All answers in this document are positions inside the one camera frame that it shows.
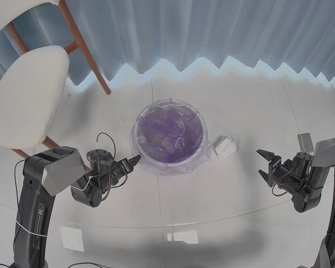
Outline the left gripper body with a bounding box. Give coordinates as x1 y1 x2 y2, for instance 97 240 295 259
111 157 133 178

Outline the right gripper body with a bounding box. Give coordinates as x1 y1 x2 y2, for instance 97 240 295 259
268 155 294 188

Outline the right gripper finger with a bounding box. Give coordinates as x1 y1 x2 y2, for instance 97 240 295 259
258 169 272 187
256 149 275 163

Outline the purple plastic bag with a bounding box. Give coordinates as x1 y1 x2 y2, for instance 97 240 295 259
128 97 213 176

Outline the white trash bin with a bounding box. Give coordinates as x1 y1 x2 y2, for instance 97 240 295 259
134 99 209 167

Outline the crumpled white paper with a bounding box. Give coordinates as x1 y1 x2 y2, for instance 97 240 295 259
215 136 238 161

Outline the white cushioned wooden chair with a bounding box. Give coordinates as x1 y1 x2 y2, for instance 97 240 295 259
0 0 111 160

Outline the pale blue curtain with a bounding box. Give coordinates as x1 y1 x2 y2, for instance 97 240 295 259
0 0 335 90

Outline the black cable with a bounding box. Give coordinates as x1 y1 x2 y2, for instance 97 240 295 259
68 262 112 268
96 133 117 162

